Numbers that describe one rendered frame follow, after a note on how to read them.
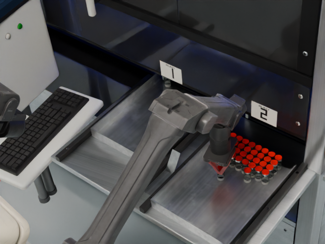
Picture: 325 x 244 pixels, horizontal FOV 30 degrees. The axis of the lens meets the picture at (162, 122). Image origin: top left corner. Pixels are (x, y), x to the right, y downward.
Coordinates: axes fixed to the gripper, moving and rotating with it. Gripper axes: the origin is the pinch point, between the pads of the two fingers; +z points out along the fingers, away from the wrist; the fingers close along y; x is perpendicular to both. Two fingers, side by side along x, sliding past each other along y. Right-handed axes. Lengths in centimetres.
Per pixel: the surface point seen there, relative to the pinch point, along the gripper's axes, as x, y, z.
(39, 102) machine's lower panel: 103, 43, 43
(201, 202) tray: 2.1, -10.2, 3.8
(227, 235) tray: -8.6, -18.1, 3.7
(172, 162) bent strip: 14.7, -1.5, 1.2
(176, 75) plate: 23.9, 23.6, -9.6
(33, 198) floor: 108, 25, 92
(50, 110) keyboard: 68, 12, 9
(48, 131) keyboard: 63, 2, 9
